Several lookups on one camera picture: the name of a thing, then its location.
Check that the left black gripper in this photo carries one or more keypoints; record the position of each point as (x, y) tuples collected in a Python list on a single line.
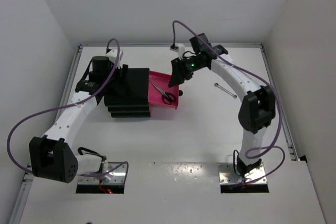
[(119, 81)]

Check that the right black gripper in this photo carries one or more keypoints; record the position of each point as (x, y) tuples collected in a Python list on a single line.
[(179, 73)]

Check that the pink top drawer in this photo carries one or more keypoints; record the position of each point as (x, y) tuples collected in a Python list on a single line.
[(161, 80)]

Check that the black handled scissors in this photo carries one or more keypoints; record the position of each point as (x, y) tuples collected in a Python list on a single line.
[(167, 97)]

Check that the black drawer cabinet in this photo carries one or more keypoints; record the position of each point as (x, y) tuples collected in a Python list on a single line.
[(134, 104)]

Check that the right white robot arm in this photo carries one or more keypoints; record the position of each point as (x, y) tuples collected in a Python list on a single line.
[(257, 108)]

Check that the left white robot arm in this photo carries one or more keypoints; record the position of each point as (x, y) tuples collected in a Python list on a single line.
[(51, 155)]

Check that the silver wrench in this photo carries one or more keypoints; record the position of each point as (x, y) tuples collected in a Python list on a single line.
[(225, 90)]

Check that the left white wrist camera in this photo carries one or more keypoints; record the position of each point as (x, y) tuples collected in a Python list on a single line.
[(112, 55)]

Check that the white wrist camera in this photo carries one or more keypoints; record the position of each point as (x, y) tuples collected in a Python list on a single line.
[(112, 55), (179, 48)]

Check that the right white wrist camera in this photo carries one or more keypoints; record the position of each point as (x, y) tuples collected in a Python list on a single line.
[(179, 48)]

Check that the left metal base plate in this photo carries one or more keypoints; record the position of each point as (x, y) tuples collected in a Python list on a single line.
[(115, 175)]

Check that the metal base plate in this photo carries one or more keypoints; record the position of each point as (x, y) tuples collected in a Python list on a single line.
[(228, 177), (115, 175)]

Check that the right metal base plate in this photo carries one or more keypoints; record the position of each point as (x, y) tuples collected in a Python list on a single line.
[(228, 177)]

